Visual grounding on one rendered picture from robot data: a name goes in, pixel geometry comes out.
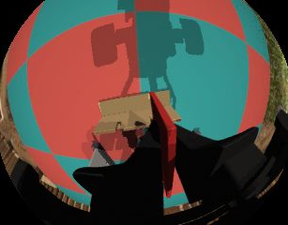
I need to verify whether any tan slotted board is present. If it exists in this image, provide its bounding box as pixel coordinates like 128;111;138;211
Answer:
92;90;181;135

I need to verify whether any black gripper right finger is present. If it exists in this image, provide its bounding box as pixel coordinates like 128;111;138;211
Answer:
174;124;259;203

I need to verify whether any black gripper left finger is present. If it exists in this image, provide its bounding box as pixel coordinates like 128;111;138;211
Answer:
72;120;163;211

